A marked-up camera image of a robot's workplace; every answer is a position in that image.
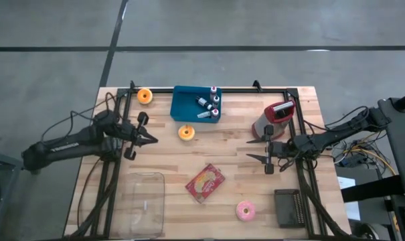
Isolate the orange glazed toy donut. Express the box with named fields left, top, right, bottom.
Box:
left=137, top=88, right=153, bottom=105

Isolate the pink glazed toy donut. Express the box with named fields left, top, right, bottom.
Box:
left=236, top=200, right=256, bottom=222

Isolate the yellow sponge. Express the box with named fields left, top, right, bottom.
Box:
left=177, top=125, right=195, bottom=142

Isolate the black aluminium table frame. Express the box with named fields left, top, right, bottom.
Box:
left=68, top=87, right=352, bottom=240

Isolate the floor cable bundle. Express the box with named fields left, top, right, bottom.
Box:
left=332, top=133, right=398, bottom=177

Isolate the red steel box grater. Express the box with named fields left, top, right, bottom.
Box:
left=251, top=100, right=296, bottom=141

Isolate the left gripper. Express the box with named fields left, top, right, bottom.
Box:
left=121, top=112, right=159, bottom=161

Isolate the clear plastic container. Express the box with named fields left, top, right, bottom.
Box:
left=116, top=171, right=165, bottom=239

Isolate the grey metal stand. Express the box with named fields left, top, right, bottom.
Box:
left=0, top=146, right=25, bottom=241

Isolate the white paper sheet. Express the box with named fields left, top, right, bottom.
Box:
left=337, top=176, right=361, bottom=222

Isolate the dark grey equipment cart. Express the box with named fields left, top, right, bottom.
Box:
left=378, top=89, right=405, bottom=202

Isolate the black perforated tray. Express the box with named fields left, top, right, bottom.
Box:
left=274, top=189, right=306, bottom=229

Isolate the red snack packet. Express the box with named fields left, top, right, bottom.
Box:
left=185, top=163, right=226, bottom=204

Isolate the blue plastic bin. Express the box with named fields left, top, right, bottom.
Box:
left=170, top=85, right=222, bottom=124

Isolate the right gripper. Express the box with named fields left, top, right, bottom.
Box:
left=246, top=124, right=290, bottom=175

